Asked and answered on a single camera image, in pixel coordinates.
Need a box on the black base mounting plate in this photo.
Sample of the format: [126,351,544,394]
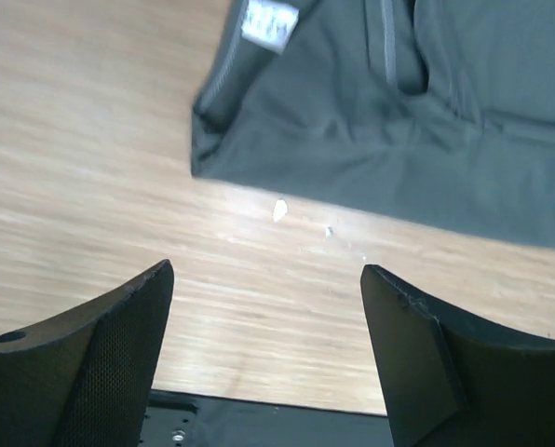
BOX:
[138,390,393,447]

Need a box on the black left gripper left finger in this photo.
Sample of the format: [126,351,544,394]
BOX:
[0,260,174,446]

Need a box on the dark grey t-shirt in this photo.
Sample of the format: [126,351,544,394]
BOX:
[191,1,555,249]

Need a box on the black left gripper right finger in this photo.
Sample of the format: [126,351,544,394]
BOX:
[360,265,555,446]

